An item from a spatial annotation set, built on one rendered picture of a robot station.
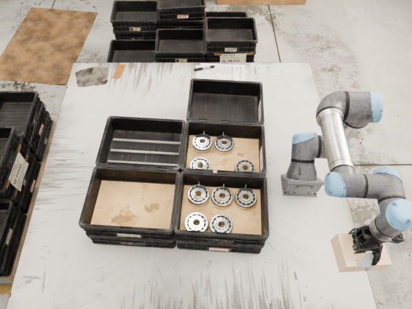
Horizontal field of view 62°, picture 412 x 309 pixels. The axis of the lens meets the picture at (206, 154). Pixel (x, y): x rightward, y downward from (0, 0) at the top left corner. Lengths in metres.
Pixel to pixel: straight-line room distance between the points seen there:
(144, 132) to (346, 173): 1.11
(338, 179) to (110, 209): 1.02
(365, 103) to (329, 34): 2.69
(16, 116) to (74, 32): 1.47
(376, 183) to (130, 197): 1.05
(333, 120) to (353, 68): 2.44
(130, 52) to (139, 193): 1.77
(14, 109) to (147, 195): 1.49
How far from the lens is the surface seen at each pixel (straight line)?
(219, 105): 1.96
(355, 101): 1.38
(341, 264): 1.36
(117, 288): 1.67
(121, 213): 1.64
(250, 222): 1.60
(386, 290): 2.64
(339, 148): 1.19
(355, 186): 1.11
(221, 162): 1.73
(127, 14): 3.44
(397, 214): 1.08
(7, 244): 2.41
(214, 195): 1.61
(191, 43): 3.06
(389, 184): 1.14
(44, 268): 1.80
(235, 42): 2.76
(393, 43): 4.19
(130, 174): 1.65
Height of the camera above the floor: 2.30
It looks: 57 degrees down
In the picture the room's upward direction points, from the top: 2 degrees clockwise
